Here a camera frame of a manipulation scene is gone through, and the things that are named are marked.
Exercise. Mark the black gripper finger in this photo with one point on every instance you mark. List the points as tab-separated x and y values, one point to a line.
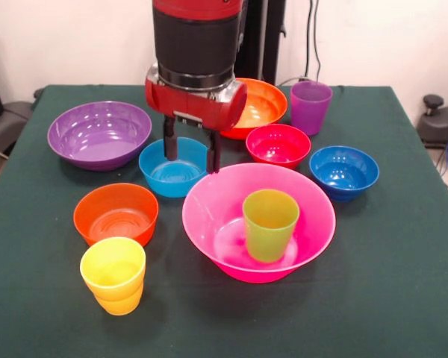
170	143
213	156

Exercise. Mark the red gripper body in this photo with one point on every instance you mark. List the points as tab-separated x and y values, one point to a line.
194	106

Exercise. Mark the light blue bowl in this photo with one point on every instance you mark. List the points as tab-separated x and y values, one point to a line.
183	179

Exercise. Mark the large pink bowl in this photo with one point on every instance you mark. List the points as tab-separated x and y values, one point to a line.
216	212

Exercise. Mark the large purple bowl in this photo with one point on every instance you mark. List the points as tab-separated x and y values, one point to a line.
97	149

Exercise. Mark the green cup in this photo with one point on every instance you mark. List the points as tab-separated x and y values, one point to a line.
270	231

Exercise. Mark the dark blue bowl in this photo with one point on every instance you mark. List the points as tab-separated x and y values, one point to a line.
343	175

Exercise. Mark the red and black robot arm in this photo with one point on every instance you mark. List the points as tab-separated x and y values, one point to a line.
194	41

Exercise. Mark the small red bowl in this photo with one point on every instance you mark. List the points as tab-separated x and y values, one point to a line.
276	149

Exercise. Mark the large orange bowl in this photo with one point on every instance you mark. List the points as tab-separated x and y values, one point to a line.
265	108

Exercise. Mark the small orange-red bowl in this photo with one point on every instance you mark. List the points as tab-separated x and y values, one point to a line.
115	212

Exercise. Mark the purple cup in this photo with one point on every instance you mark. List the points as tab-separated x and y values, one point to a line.
310	115

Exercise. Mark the yellow cup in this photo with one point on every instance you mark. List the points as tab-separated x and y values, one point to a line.
112	276

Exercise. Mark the black stand base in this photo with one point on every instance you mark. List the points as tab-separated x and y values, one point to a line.
7	123

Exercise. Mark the dark green table cloth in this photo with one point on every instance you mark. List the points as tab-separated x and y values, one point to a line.
377	261

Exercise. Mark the black stand with knob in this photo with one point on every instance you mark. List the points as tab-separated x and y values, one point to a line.
440	123

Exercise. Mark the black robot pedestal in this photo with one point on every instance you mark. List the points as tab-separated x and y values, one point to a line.
261	37

